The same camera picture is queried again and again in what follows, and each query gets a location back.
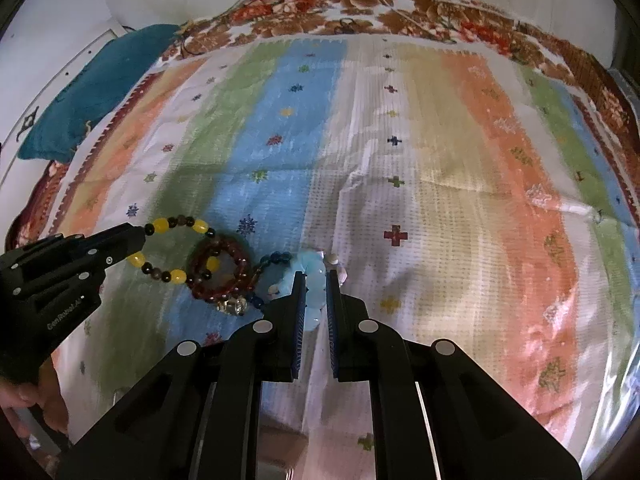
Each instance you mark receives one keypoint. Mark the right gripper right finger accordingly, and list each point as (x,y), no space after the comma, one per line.
(436,414)

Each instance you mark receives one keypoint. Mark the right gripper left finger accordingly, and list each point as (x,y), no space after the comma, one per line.
(195,414)

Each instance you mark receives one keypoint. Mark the person's left hand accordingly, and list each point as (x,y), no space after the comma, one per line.
(46,394)

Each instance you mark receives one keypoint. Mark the striped colourful woven cloth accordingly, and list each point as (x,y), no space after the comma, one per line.
(461,194)

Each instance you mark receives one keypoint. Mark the teal quilted pillow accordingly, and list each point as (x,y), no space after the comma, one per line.
(99,87)

